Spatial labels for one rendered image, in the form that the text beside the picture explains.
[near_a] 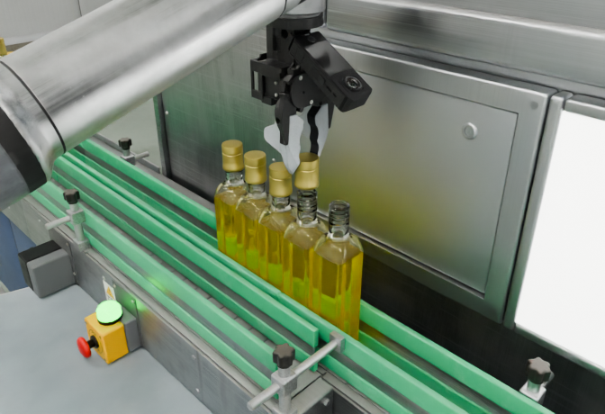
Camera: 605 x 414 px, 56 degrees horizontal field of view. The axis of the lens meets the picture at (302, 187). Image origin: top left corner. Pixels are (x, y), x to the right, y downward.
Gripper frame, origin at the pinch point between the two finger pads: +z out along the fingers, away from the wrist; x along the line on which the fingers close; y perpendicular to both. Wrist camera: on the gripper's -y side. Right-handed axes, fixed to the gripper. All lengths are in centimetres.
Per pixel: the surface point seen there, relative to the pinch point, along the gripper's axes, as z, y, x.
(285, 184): 4.9, 4.0, 0.3
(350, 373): 27.9, -13.1, 4.0
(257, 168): 4.4, 10.0, 0.5
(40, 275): 38, 56, 22
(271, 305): 22.9, 1.4, 6.1
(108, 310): 33.7, 31.0, 19.3
